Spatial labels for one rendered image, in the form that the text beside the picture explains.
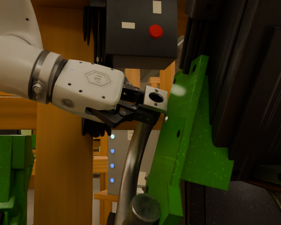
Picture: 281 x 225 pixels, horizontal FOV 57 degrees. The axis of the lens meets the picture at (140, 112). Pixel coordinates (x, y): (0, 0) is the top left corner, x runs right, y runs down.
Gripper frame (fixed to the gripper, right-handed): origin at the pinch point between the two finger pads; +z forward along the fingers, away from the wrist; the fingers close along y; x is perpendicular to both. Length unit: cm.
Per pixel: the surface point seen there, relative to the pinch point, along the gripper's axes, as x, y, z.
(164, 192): -1.4, -16.9, 2.5
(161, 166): 0.3, -11.6, 2.8
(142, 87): 561, 866, 128
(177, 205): -2.6, -19.0, 3.7
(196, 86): -11.1, -7.5, 3.0
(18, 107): 27.6, 19.4, -29.5
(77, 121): 20.9, 13.5, -12.4
